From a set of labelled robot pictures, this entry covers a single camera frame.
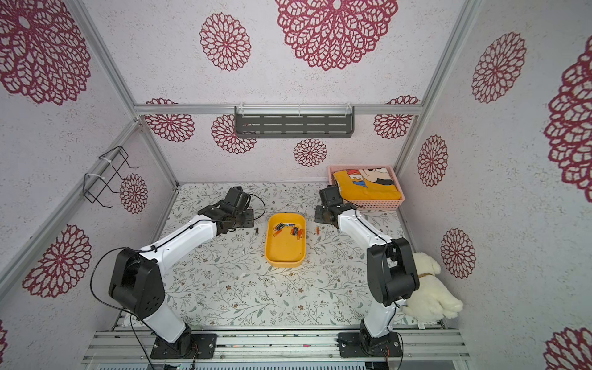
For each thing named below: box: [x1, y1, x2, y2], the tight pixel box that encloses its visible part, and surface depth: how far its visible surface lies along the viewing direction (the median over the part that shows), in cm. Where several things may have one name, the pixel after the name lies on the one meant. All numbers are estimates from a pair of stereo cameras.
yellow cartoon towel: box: [333, 167, 402, 202], surface depth 112 cm
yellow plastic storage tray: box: [265, 212, 307, 269], surface depth 102 cm
